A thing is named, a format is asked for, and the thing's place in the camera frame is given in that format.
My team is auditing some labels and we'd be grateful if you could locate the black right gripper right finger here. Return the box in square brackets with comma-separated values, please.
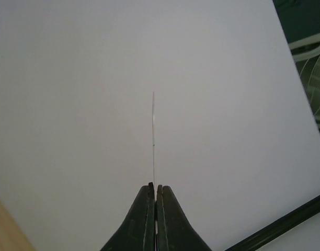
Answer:
[156, 185, 211, 251]

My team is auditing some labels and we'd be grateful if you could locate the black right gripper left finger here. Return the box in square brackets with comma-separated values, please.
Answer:
[102, 183, 155, 251]

